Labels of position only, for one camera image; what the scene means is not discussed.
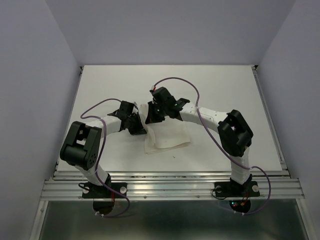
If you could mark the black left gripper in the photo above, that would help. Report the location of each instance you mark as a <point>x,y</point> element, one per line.
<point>139,129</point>

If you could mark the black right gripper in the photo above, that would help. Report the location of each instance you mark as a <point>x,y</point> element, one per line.
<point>151,118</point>

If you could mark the white cloth napkin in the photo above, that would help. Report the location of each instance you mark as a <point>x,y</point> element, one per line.
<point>163,136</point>

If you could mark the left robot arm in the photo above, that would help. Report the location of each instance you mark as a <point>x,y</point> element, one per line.
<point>85,142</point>

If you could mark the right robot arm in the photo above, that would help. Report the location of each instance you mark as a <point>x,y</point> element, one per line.
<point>234,133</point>

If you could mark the aluminium front rail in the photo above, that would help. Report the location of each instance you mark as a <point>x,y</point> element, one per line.
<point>166,186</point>

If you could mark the aluminium rail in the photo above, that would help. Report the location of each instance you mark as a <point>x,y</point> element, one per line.
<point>283,163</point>
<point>166,186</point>

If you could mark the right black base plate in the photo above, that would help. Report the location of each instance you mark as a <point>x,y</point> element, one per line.
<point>228,189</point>

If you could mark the aluminium right side rail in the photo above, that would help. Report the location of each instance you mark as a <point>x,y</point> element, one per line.
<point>283,163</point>

